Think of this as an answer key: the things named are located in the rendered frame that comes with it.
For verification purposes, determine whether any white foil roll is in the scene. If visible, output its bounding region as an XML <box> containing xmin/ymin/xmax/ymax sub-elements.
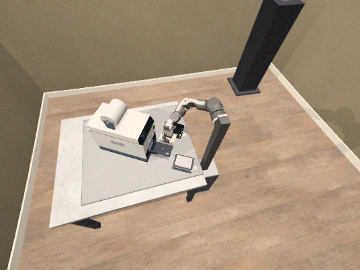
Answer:
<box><xmin>100</xmin><ymin>99</ymin><xmax>128</xmax><ymax>128</ymax></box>

